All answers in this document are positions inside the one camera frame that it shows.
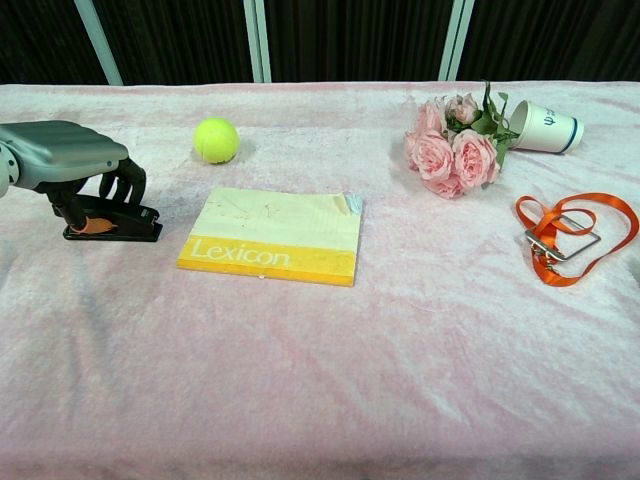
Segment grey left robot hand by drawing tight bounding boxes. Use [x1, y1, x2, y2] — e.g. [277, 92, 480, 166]
[0, 120, 148, 230]

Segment yellow Lexicon book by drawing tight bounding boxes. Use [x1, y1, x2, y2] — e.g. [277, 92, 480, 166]
[175, 186, 365, 288]

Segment yellow-green tennis ball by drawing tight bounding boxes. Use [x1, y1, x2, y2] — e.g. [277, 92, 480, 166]
[193, 116, 240, 165]

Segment black pleated curtain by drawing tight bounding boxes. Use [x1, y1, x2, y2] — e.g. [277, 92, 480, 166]
[0, 0, 640, 86]

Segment black stapler with orange print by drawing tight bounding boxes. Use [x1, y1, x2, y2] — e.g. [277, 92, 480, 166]
[62, 194, 165, 244]

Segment pink rose bouquet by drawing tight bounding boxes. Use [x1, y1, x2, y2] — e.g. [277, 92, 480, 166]
[403, 81, 521, 201]

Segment white metal frame post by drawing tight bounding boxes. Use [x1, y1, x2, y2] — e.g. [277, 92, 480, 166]
[243, 0, 273, 84]
[73, 0, 124, 87]
[438, 0, 475, 83]

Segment clear badge holder metal clip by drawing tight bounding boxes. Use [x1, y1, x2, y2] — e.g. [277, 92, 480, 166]
[524, 214, 602, 263]

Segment orange lanyard strap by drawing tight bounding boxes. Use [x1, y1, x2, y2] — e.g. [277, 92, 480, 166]
[516, 193, 640, 288]

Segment pink plush tablecloth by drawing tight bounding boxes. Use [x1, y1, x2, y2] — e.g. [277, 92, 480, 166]
[0, 80, 640, 480]

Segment white paper cup blue stripe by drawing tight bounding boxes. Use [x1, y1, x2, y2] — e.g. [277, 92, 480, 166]
[508, 99, 586, 156]

